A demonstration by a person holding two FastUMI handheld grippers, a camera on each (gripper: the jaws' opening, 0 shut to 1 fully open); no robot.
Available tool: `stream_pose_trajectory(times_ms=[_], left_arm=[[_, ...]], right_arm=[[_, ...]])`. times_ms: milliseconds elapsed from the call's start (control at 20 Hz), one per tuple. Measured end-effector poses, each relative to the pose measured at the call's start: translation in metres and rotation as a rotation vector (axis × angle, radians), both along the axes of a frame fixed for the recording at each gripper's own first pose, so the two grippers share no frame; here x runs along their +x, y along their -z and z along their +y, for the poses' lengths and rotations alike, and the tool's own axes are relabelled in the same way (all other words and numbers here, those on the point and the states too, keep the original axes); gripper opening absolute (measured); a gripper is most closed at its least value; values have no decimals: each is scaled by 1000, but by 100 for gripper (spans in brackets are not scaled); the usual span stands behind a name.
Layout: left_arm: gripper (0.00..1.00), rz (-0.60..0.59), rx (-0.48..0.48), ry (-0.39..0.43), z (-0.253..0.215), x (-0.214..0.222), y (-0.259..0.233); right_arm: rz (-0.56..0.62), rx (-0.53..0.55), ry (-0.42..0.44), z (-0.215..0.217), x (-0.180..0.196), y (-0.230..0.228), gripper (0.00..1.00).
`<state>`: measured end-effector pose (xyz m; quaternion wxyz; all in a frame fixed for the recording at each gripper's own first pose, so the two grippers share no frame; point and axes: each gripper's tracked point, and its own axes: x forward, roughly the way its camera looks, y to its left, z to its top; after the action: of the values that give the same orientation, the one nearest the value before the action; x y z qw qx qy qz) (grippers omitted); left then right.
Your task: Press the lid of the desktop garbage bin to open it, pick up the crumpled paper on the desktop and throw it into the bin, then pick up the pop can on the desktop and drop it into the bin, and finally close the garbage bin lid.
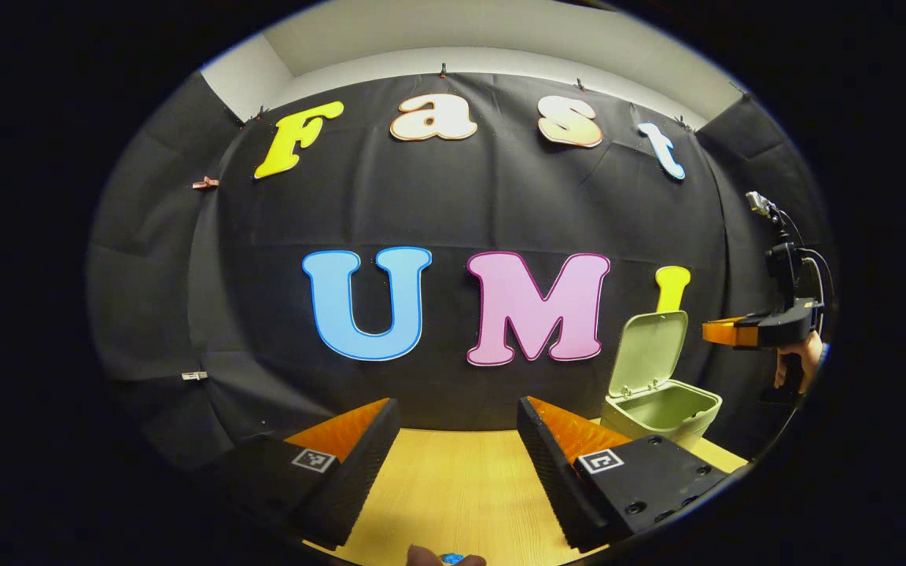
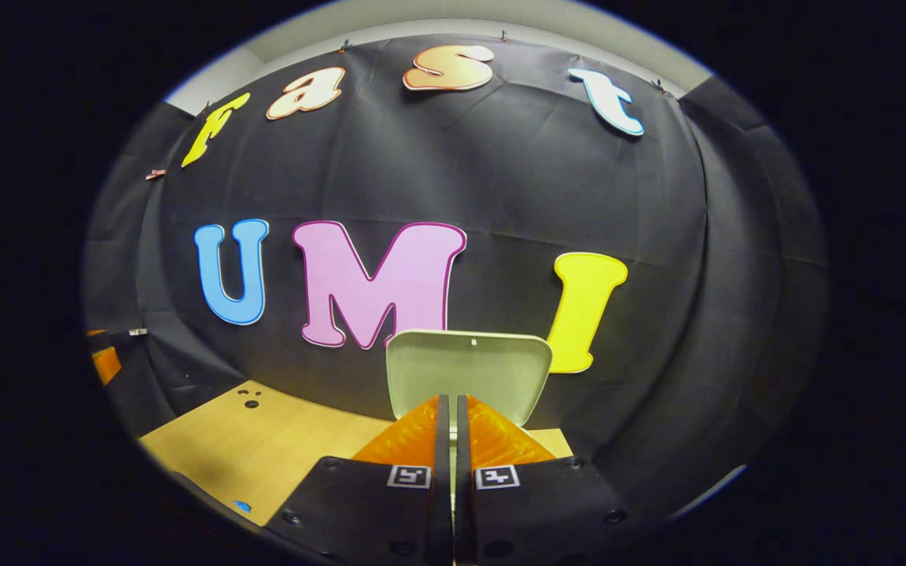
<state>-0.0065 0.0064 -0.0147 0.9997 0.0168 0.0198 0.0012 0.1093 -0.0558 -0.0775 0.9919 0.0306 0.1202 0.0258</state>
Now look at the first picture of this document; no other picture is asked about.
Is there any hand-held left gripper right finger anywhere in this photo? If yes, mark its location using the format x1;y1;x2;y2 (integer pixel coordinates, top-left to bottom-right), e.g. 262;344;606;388
517;396;729;553

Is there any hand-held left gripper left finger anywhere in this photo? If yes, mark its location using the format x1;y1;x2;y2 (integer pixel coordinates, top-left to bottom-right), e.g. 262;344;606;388
209;397;400;551

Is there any green desktop garbage bin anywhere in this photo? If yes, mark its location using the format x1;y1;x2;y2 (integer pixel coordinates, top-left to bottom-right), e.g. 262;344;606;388
600;311;723;453

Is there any wooden desktop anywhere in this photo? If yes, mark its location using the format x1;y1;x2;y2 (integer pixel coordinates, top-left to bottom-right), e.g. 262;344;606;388
304;428;749;566

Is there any black backdrop cloth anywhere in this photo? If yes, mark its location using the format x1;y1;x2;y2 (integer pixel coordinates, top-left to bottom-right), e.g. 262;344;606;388
87;67;839;472

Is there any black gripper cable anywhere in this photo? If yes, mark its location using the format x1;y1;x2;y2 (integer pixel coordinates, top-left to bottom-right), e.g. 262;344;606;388
772;206;836;317

